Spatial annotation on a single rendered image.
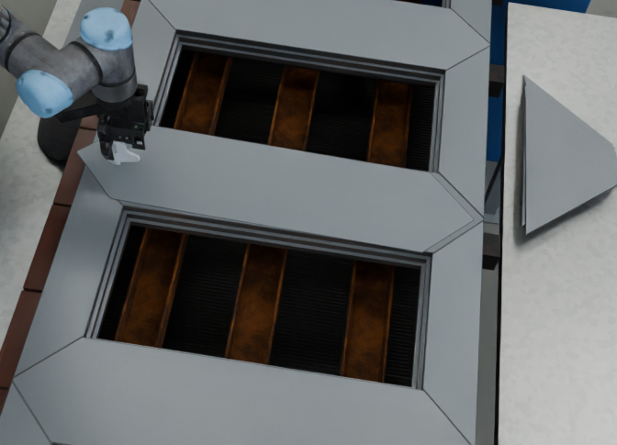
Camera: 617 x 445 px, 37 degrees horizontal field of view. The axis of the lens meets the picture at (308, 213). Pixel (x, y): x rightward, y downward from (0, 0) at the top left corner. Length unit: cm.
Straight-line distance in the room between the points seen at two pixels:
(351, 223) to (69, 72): 57
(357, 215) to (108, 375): 52
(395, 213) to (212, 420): 51
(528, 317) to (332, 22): 73
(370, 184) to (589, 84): 64
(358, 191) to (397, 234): 11
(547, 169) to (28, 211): 104
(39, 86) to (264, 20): 69
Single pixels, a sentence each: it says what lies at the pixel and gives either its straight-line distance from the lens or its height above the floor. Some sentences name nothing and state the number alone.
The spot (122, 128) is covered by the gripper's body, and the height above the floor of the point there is 101.
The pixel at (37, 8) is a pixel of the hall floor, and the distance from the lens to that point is 330.
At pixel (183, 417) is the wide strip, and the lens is 151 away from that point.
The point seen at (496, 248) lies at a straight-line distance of 182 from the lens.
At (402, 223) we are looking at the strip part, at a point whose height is 86.
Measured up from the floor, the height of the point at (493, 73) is 77.
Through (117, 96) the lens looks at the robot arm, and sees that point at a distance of 156.
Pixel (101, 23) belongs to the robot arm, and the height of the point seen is 122.
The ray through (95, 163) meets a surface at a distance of 177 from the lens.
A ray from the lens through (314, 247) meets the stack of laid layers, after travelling 169.
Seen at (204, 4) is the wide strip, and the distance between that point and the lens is 203.
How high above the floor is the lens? 226
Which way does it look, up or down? 56 degrees down
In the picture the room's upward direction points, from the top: 7 degrees clockwise
